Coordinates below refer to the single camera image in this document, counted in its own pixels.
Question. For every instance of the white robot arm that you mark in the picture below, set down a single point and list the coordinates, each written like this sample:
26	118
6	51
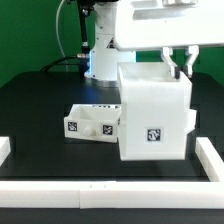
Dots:
104	56

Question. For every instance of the white left fence bar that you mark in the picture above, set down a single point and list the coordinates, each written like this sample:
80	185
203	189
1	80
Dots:
5	149

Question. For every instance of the white drawer cabinet box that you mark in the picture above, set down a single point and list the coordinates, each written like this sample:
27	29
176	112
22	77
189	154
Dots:
155	112

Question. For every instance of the white fence bar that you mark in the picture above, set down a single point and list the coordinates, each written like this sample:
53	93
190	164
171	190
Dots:
210	160
85	195
5	149

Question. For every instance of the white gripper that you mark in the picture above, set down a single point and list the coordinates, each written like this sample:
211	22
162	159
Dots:
147	24

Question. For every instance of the white drawer with knob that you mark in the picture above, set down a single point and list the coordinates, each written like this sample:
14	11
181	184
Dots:
83	122

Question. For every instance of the white marker sheet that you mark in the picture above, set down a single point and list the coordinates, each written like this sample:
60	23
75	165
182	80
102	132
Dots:
106	107

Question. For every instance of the white right fence bar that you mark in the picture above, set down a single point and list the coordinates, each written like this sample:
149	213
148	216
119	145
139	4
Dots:
210	160

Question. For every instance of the white front fence bar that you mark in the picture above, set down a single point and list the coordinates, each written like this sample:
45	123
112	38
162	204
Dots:
85	195

